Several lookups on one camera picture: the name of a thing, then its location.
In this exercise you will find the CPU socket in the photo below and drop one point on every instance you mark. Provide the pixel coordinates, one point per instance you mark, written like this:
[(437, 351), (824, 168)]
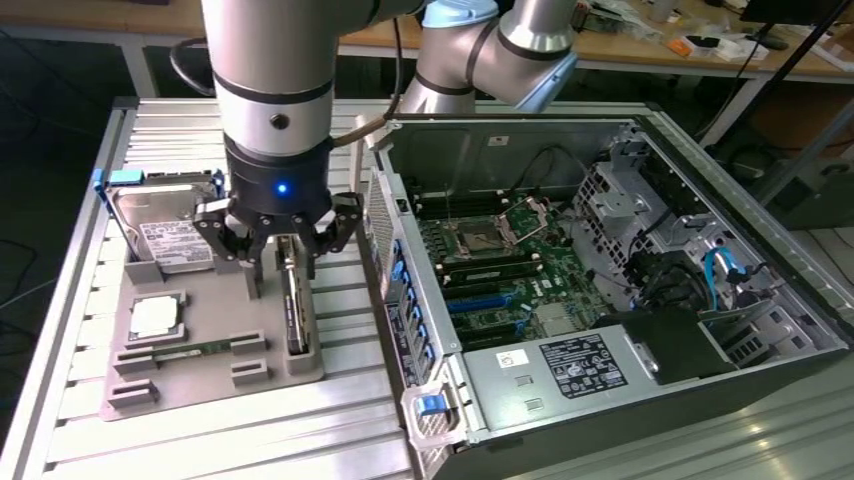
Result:
[(476, 237)]

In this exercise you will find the black plastic shroud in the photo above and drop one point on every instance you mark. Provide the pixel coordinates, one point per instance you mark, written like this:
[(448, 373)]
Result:
[(674, 345)]

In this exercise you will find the metal drive cage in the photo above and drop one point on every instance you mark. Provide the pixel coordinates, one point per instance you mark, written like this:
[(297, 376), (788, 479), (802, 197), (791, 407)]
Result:
[(600, 200)]

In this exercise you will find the silver CPU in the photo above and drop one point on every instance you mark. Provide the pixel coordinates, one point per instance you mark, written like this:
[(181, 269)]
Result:
[(155, 317)]

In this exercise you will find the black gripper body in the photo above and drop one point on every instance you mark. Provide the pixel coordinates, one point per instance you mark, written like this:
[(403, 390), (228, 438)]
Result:
[(280, 195)]

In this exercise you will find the blue expansion slot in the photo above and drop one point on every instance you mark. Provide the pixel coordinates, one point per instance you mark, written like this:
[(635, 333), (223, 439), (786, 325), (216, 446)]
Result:
[(480, 303)]

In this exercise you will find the white and orange box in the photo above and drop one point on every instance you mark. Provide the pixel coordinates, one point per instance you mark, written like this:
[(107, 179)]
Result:
[(727, 50)]

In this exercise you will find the black graphics card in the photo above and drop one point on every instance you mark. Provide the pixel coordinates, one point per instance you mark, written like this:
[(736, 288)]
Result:
[(296, 310)]

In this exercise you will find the disk bay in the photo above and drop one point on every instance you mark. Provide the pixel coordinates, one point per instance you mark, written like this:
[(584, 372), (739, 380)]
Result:
[(767, 335)]

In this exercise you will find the green motherboard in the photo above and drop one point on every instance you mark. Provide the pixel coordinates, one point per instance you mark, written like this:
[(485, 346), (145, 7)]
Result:
[(560, 280)]

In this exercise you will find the wooden desk white frame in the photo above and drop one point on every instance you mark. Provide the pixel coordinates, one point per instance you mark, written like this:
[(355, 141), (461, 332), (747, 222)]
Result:
[(100, 20), (634, 50)]

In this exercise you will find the green circuit board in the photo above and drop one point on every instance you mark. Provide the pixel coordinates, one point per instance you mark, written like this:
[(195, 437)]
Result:
[(600, 22)]

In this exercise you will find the black monitor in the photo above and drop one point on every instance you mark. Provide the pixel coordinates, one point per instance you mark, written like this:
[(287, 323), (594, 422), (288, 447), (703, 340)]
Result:
[(800, 10)]

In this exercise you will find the black RAM stick with label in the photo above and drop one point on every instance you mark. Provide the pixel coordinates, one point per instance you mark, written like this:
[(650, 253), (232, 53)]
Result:
[(487, 276)]

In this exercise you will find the metal socket cover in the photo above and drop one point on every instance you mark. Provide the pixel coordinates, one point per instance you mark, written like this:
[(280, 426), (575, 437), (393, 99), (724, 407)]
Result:
[(527, 217)]

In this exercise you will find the black slanted pole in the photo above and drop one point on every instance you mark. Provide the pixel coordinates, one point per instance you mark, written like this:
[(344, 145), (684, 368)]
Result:
[(794, 55)]

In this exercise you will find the silver chipset heatsink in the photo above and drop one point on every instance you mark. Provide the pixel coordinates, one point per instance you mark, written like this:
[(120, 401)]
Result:
[(556, 320)]

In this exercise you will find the hard disk in blue carrier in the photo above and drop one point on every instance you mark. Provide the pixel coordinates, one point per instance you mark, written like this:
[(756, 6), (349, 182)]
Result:
[(167, 235)]

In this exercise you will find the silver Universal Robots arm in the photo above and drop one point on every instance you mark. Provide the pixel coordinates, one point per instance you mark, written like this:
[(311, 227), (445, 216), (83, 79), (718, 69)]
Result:
[(273, 75)]

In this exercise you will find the grey parts rack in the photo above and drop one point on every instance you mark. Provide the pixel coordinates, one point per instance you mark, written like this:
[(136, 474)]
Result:
[(213, 380)]

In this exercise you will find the blue case latch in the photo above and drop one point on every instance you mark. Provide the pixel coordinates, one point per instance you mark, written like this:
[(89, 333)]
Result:
[(429, 404)]

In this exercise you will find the black open PC case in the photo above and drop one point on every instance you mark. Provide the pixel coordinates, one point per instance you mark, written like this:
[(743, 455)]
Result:
[(667, 425)]

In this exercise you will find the dark cabinet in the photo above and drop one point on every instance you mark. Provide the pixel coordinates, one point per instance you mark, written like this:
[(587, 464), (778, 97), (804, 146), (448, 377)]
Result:
[(820, 200)]

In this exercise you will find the blue card retainer clips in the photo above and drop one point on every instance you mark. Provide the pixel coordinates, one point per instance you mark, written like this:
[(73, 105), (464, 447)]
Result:
[(400, 272)]

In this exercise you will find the grey power supply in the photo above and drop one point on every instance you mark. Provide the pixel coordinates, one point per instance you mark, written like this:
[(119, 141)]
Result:
[(507, 395)]

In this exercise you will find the green RAM stick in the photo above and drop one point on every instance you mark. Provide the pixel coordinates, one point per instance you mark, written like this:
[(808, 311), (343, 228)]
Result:
[(193, 348)]

